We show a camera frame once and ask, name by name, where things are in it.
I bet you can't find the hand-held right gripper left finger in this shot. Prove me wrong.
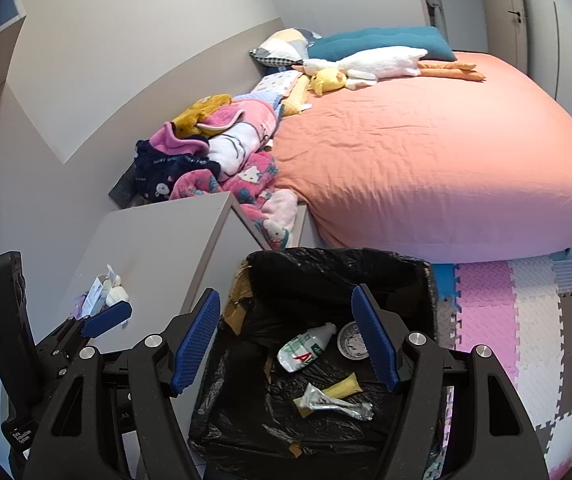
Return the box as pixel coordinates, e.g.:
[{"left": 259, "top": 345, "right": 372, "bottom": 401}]
[{"left": 23, "top": 287, "right": 221, "bottom": 480}]

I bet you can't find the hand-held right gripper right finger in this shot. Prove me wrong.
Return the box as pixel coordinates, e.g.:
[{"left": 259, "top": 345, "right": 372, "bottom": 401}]
[{"left": 351, "top": 284, "right": 552, "bottom": 480}]

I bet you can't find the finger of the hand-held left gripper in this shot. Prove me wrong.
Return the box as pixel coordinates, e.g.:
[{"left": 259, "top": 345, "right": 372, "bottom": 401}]
[{"left": 80, "top": 301, "right": 133, "bottom": 339}]

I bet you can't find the purple plastic bag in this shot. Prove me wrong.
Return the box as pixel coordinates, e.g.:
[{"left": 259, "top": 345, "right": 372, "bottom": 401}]
[{"left": 68, "top": 290, "right": 99, "bottom": 318}]

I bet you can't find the cardboard box with black bag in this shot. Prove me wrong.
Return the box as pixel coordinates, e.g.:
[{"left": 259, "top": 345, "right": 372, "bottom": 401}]
[{"left": 188, "top": 247, "right": 447, "bottom": 480}]

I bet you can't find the round grey tin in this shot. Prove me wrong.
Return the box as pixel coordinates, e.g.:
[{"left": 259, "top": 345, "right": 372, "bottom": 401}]
[{"left": 337, "top": 321, "right": 369, "bottom": 361}]

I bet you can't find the small white container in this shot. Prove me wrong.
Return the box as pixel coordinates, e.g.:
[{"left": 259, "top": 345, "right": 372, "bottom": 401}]
[{"left": 103, "top": 264, "right": 131, "bottom": 307}]

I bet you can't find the yellow wrapper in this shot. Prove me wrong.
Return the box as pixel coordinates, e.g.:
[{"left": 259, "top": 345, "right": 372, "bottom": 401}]
[{"left": 294, "top": 376, "right": 361, "bottom": 418}]

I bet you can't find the white plastic bottle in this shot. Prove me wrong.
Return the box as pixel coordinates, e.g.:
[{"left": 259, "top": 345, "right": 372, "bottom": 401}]
[{"left": 277, "top": 322, "right": 337, "bottom": 373}]

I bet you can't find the crumpled silver wrapper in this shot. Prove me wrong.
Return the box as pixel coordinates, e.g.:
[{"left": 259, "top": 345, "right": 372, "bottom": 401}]
[{"left": 293, "top": 382, "right": 375, "bottom": 422}]

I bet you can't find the grey bedside table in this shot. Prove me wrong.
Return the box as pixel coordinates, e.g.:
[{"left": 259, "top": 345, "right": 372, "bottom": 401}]
[{"left": 58, "top": 191, "right": 271, "bottom": 480}]

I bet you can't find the navy printed garment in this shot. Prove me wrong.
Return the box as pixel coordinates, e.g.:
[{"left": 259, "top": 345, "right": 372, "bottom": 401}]
[{"left": 133, "top": 135, "right": 221, "bottom": 206}]

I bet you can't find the colourful foam puzzle mat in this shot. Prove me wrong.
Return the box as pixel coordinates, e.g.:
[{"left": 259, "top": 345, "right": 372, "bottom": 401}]
[{"left": 431, "top": 247, "right": 572, "bottom": 480}]

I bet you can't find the mustard plush garment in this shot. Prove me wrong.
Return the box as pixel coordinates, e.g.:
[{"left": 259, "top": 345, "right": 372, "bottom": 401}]
[{"left": 173, "top": 94, "right": 233, "bottom": 138}]

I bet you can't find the pink fleece blanket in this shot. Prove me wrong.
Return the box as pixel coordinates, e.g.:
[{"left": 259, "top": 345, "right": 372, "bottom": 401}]
[{"left": 150, "top": 100, "right": 279, "bottom": 176}]

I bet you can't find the yellow dotted cloth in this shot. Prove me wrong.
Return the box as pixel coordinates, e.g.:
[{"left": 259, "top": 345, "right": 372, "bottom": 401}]
[{"left": 281, "top": 77, "right": 313, "bottom": 117}]

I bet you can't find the yellow duck plush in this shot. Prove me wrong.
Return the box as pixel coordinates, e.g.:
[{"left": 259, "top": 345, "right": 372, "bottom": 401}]
[{"left": 307, "top": 67, "right": 349, "bottom": 97}]

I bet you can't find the white patterned pillow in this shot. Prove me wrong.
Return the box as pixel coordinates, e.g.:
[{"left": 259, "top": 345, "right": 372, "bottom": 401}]
[{"left": 251, "top": 70, "right": 304, "bottom": 106}]

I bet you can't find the white goose plush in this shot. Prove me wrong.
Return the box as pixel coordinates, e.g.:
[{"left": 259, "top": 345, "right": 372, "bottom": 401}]
[{"left": 292, "top": 46, "right": 487, "bottom": 84}]

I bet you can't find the teal pillow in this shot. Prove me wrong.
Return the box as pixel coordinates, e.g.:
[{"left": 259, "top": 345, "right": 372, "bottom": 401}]
[{"left": 307, "top": 26, "right": 458, "bottom": 62}]

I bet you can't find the patchwork pillow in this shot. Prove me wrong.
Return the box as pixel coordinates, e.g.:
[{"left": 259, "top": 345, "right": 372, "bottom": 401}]
[{"left": 249, "top": 28, "right": 323, "bottom": 68}]

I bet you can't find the dark wall socket panel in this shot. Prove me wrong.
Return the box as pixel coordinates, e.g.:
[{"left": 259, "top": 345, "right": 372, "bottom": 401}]
[{"left": 108, "top": 162, "right": 139, "bottom": 209}]

